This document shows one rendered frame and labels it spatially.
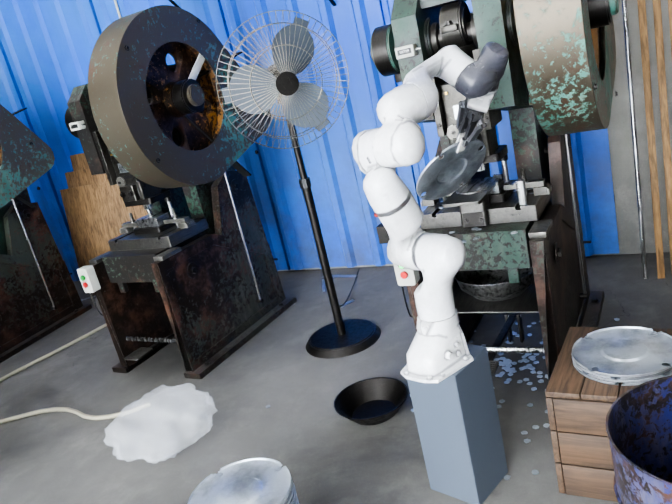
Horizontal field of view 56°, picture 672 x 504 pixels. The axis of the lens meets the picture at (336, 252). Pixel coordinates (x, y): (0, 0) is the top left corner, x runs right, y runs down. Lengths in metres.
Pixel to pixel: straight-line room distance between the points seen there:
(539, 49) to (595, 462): 1.19
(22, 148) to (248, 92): 2.23
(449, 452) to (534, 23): 1.28
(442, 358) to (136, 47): 1.88
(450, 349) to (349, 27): 2.43
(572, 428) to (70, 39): 4.33
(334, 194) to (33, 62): 2.63
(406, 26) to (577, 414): 1.41
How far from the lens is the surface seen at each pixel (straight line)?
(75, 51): 5.20
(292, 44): 2.84
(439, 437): 2.01
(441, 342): 1.83
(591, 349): 2.04
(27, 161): 4.67
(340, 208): 4.09
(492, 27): 2.31
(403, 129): 1.61
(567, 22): 1.98
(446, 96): 2.42
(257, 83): 2.84
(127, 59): 2.91
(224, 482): 1.92
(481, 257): 2.38
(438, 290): 1.79
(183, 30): 3.20
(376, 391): 2.68
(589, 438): 1.97
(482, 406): 1.98
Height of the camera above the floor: 1.36
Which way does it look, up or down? 17 degrees down
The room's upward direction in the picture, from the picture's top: 13 degrees counter-clockwise
